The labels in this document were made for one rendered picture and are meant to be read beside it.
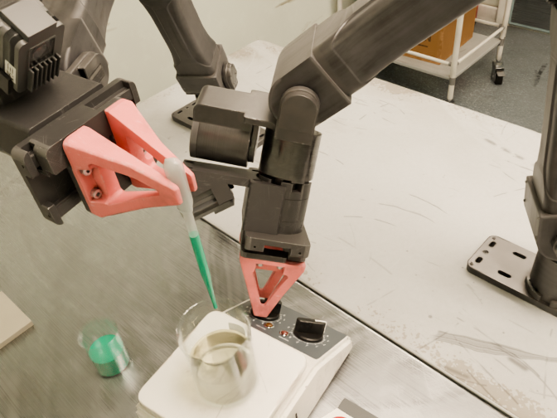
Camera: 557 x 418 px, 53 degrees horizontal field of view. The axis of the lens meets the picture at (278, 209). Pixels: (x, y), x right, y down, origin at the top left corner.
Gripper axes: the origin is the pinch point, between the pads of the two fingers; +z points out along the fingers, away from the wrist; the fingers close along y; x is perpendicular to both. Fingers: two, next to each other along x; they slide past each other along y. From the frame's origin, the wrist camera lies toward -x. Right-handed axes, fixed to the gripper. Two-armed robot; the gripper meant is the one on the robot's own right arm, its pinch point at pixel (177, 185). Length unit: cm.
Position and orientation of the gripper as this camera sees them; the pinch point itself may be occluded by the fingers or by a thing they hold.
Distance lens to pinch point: 36.9
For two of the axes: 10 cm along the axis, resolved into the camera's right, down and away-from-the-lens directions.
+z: 8.3, 3.3, -4.6
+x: 0.9, 7.2, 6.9
